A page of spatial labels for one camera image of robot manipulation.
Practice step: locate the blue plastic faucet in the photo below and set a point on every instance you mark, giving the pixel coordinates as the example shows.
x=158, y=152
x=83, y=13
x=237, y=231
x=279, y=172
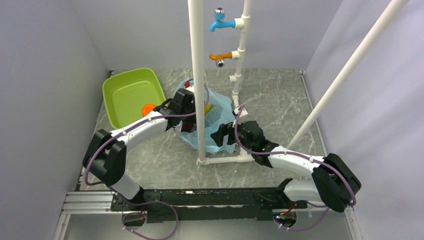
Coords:
x=219, y=23

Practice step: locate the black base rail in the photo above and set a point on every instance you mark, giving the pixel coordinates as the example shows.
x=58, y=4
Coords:
x=259, y=203

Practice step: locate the orange plastic faucet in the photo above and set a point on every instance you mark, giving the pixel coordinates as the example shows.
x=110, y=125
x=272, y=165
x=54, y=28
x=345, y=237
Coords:
x=219, y=59

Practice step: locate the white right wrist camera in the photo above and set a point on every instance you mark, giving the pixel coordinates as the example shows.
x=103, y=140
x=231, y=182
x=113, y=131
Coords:
x=240, y=115

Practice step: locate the orange fake orange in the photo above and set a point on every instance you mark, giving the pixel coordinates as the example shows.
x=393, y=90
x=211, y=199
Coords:
x=147, y=109

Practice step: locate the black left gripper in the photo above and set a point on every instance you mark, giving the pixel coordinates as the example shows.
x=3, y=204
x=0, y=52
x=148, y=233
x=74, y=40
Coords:
x=192, y=118

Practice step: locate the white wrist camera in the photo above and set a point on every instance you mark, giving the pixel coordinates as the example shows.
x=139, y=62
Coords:
x=240, y=115
x=189, y=86

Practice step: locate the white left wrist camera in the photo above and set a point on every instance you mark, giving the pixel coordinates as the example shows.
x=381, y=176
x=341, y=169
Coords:
x=189, y=86

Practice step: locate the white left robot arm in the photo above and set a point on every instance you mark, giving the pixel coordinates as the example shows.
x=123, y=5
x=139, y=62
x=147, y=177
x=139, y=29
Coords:
x=106, y=155

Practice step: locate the dark red fake apple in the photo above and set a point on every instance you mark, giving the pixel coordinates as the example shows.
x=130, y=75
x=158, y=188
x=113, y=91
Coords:
x=188, y=127

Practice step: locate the white diagonal pole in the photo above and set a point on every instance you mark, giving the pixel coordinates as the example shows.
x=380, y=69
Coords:
x=384, y=20

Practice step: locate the light blue printed plastic bag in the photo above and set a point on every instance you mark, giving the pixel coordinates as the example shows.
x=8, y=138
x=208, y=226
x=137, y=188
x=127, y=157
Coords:
x=220, y=112

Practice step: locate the lime green plastic basin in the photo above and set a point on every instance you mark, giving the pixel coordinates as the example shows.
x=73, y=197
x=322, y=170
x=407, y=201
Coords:
x=127, y=93

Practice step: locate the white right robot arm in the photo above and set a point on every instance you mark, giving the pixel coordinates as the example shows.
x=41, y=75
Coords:
x=328, y=179

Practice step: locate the yellow fake mango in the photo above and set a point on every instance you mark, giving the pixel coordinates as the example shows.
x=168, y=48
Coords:
x=207, y=108

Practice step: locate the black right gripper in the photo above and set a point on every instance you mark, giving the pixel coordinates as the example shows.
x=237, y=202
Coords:
x=223, y=130

